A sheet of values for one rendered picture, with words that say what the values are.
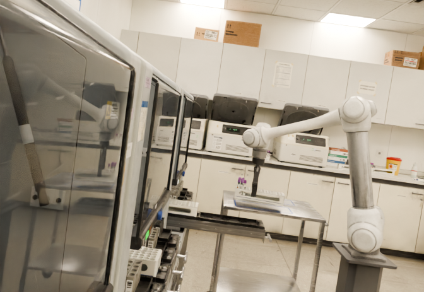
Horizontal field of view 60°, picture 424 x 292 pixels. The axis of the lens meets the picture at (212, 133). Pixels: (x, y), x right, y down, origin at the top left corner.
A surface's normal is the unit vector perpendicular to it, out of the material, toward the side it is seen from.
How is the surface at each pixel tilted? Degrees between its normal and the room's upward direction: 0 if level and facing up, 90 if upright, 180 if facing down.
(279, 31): 90
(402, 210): 90
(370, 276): 90
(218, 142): 90
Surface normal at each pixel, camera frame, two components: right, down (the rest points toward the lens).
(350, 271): -0.71, -0.06
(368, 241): -0.43, 0.09
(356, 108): -0.45, -0.12
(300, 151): -0.02, 0.05
